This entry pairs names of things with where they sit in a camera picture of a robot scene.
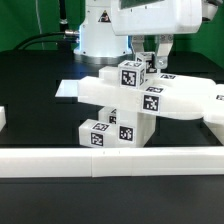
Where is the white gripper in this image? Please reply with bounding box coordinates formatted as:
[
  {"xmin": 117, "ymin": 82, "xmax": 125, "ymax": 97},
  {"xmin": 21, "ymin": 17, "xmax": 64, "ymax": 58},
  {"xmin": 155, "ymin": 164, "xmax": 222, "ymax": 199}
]
[{"xmin": 110, "ymin": 0, "xmax": 202, "ymax": 69}]

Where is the white tagged cube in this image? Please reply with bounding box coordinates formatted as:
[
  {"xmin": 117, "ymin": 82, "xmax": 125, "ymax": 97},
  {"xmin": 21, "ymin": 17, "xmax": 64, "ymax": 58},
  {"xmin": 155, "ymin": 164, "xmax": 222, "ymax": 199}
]
[
  {"xmin": 135, "ymin": 52, "xmax": 157, "ymax": 74},
  {"xmin": 118, "ymin": 60, "xmax": 146, "ymax": 89}
]

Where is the white chair back frame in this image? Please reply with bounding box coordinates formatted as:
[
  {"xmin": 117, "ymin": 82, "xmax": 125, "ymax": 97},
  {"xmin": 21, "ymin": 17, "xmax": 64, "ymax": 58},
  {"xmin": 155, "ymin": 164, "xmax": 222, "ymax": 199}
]
[{"xmin": 78, "ymin": 66, "xmax": 218, "ymax": 120}]

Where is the white chair seat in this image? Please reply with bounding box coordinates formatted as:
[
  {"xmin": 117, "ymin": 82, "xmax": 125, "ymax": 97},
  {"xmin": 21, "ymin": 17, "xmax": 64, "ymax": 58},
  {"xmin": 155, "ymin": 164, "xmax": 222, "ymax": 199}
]
[{"xmin": 116, "ymin": 109, "xmax": 156, "ymax": 148}]

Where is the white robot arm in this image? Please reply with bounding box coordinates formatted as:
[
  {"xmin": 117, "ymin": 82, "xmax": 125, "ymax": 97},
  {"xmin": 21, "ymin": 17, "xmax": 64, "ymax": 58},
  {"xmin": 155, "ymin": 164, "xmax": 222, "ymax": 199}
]
[{"xmin": 110, "ymin": 0, "xmax": 223, "ymax": 69}]

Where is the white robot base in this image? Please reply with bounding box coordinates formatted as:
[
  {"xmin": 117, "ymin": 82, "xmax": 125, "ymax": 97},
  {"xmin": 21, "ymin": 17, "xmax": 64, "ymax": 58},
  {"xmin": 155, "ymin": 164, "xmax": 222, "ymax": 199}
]
[{"xmin": 74, "ymin": 0, "xmax": 132, "ymax": 65}]

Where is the white left fence stub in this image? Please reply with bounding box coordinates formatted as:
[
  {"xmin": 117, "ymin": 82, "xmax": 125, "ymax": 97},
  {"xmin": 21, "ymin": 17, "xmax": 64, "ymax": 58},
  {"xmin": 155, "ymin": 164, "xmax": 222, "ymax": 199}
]
[{"xmin": 0, "ymin": 106, "xmax": 6, "ymax": 132}]

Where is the black cable bundle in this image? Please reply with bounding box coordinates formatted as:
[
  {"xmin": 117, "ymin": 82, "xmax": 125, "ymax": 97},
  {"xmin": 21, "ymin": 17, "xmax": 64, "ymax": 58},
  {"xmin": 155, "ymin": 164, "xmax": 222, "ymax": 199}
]
[{"xmin": 13, "ymin": 29, "xmax": 81, "ymax": 52}]

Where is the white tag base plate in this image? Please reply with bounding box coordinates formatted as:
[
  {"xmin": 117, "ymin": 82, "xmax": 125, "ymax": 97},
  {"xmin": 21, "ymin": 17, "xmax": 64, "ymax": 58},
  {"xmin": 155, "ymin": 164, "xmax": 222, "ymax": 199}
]
[{"xmin": 56, "ymin": 80, "xmax": 79, "ymax": 97}]

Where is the white right fence wall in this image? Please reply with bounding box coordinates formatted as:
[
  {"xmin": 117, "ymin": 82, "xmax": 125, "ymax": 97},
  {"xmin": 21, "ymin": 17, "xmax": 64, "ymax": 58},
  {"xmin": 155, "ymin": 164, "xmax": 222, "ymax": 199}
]
[{"xmin": 205, "ymin": 121, "xmax": 224, "ymax": 145}]

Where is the white fence wall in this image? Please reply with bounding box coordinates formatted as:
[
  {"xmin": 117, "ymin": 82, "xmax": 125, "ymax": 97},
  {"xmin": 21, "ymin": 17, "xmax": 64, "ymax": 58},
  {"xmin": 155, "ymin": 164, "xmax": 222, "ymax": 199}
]
[
  {"xmin": 0, "ymin": 146, "xmax": 224, "ymax": 178},
  {"xmin": 205, "ymin": 121, "xmax": 224, "ymax": 145}
]

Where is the white front fence wall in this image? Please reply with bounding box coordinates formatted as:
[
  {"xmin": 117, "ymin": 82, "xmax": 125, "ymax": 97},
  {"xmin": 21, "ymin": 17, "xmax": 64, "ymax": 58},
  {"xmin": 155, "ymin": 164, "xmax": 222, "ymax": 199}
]
[{"xmin": 0, "ymin": 146, "xmax": 224, "ymax": 178}]

